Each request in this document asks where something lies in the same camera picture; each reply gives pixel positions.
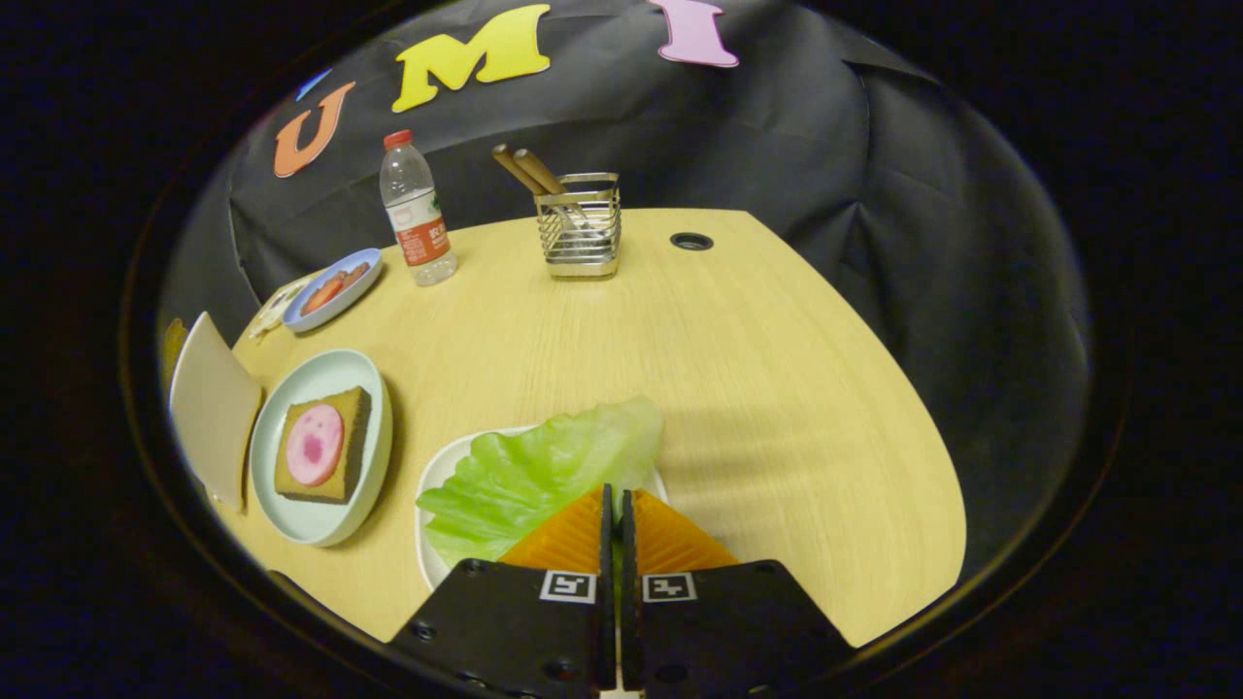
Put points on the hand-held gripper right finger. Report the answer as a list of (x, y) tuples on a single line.
[(728, 631)]

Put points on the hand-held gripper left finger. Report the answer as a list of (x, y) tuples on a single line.
[(505, 631)]

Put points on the green lettuce leaf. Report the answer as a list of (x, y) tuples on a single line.
[(524, 476)]

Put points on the white square plate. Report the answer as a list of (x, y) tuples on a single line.
[(437, 575)]

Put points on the square toast slice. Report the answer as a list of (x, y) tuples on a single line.
[(335, 490)]

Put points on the pale green round plate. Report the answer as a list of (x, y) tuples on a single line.
[(311, 524)]

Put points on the pink ham slice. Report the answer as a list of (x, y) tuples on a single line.
[(315, 445)]

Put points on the blue plate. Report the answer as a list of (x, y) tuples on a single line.
[(320, 320)]

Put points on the white toaster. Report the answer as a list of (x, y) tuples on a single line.
[(214, 408)]

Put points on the red tomato slice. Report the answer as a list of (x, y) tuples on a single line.
[(323, 294)]

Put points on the brown meat patty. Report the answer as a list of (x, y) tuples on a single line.
[(352, 275)]

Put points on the white divided seasoning tray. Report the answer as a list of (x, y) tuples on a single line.
[(277, 309)]

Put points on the clear water bottle red cap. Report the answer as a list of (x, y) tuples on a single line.
[(418, 214)]

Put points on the black backdrop cloth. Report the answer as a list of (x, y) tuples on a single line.
[(825, 146)]

